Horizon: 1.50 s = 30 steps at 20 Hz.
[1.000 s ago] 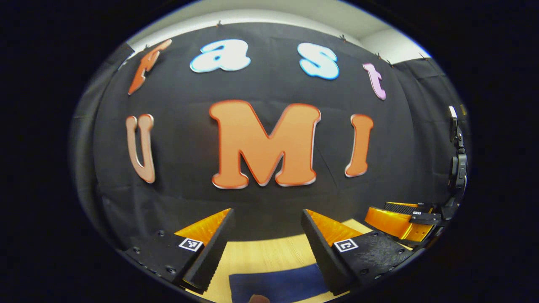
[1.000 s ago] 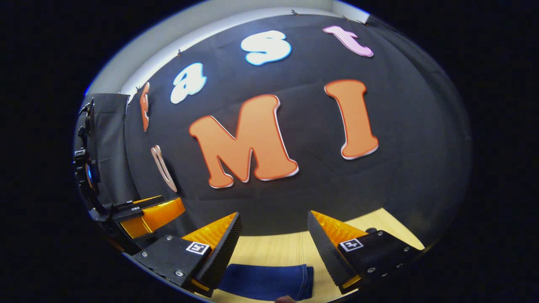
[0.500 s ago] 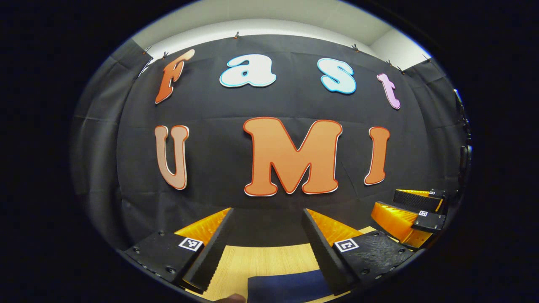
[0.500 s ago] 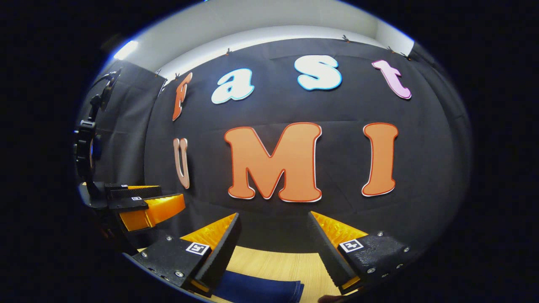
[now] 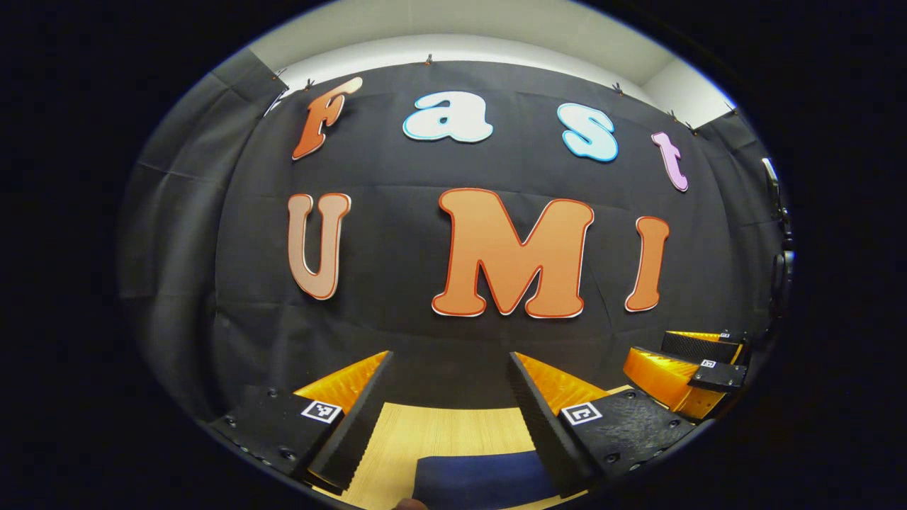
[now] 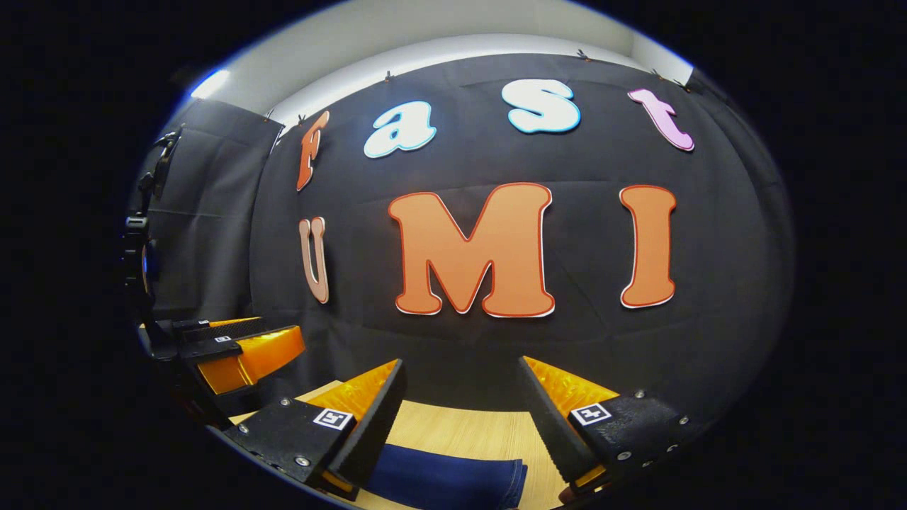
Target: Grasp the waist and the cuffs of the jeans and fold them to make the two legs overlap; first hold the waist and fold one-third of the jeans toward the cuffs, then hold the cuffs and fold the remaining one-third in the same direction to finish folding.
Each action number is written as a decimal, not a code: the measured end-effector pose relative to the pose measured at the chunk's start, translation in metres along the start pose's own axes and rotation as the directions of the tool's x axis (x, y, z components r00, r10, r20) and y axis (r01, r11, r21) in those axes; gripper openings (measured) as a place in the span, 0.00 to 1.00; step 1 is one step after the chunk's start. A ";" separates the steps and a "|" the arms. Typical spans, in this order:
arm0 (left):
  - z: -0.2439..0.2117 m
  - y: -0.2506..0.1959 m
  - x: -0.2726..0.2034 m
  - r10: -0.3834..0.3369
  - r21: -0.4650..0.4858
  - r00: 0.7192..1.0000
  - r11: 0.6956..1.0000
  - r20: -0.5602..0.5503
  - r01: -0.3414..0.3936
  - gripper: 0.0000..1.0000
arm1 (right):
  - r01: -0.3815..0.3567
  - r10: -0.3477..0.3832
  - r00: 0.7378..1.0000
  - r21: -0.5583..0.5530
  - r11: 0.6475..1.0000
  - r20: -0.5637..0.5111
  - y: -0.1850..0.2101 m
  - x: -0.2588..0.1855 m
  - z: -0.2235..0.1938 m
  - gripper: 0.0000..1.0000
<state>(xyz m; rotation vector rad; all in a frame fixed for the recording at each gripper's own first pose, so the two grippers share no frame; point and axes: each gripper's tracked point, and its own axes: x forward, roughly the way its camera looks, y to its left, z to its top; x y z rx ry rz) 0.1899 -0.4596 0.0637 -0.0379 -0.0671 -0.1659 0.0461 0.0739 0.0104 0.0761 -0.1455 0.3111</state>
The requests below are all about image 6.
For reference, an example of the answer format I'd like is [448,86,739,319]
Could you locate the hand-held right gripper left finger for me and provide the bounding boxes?
[222,358,408,501]

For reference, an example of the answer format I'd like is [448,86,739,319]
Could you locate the blue jeans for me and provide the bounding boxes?
[365,443,529,510]

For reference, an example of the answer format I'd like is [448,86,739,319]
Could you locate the black backdrop cloth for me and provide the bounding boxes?
[142,53,794,426]

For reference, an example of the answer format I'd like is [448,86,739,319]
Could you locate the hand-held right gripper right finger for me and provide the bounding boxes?
[517,356,700,498]

